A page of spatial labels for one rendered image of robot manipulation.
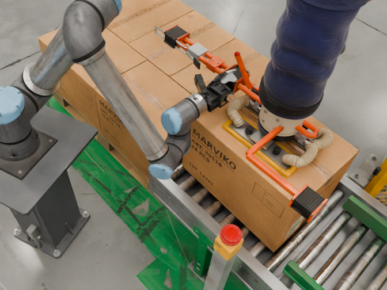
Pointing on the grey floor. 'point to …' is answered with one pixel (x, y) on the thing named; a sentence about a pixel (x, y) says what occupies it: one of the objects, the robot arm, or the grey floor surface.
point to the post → (220, 264)
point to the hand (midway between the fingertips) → (231, 76)
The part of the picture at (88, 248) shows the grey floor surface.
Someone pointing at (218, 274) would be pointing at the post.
